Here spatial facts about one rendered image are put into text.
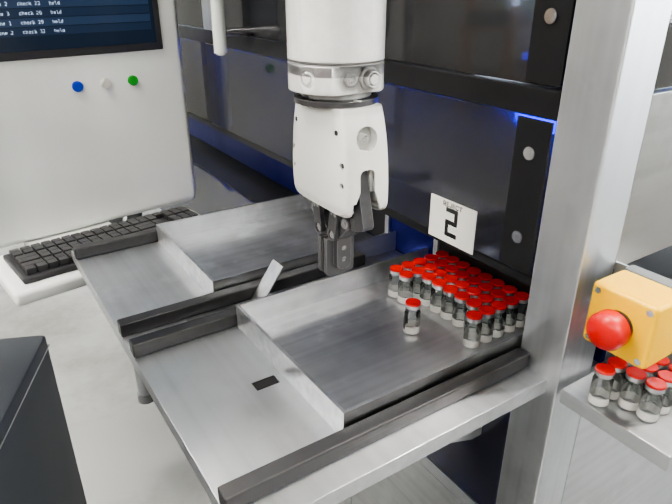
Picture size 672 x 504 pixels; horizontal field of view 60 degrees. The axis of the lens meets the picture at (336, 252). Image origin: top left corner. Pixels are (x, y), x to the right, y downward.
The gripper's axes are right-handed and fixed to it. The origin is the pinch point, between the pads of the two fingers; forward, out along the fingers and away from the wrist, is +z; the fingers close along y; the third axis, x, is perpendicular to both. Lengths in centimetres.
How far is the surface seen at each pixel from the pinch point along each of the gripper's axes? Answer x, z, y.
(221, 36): -17, -15, 65
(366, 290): -17.8, 18.4, 18.7
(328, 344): -5.2, 18.4, 9.7
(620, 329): -20.3, 6.0, -19.2
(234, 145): -31, 15, 96
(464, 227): -23.1, 4.4, 4.9
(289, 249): -15.3, 18.4, 38.2
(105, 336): -3, 107, 174
